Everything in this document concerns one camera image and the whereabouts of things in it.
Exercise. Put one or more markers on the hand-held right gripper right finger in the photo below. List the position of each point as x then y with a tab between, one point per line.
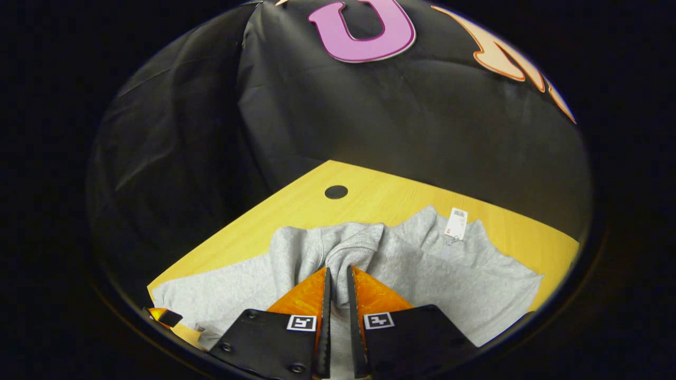
358	343

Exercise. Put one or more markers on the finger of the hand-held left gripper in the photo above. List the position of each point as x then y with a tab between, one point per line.
168	317

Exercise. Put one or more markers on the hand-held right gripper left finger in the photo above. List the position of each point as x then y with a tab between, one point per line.
326	316

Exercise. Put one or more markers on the grey sweatshirt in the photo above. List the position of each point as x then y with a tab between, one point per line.
449	279

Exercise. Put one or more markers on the black backdrop cloth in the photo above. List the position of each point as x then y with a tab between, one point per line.
396	116

